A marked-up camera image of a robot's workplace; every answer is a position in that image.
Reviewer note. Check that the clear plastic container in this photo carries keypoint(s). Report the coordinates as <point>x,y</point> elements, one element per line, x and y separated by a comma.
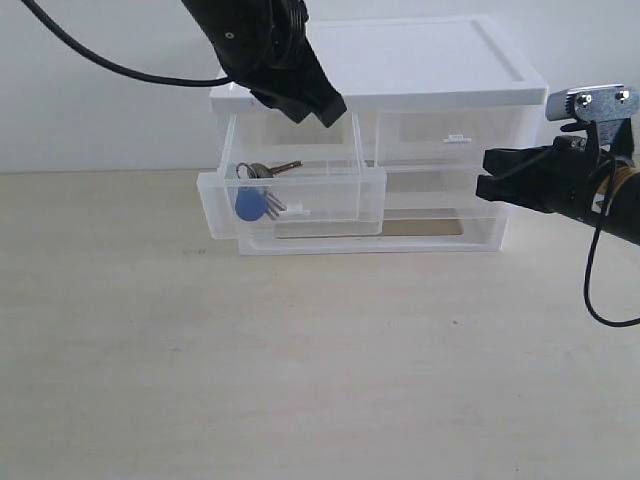
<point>438,194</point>

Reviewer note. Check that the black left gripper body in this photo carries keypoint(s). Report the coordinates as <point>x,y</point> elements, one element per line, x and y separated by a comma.
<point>266,50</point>

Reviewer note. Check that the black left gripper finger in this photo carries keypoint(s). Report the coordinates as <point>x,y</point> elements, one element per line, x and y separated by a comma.
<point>321,99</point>
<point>295,107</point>

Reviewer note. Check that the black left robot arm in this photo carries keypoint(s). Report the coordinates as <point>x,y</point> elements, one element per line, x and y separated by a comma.
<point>202,11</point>

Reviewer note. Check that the keys with blue tag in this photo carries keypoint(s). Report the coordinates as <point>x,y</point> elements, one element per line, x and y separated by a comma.
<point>253,203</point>

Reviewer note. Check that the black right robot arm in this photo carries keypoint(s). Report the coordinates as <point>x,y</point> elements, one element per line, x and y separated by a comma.
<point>569,178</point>

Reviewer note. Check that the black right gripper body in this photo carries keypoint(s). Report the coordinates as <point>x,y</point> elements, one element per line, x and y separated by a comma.
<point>582,182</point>

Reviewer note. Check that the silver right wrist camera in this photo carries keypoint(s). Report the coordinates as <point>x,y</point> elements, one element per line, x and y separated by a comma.
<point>608,107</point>

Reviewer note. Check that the white plastic drawer cabinet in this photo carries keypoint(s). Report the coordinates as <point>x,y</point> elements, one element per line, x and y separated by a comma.
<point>405,66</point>

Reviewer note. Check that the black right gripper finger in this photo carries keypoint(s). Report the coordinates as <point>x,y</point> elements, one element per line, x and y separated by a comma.
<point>516,162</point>
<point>522,190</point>

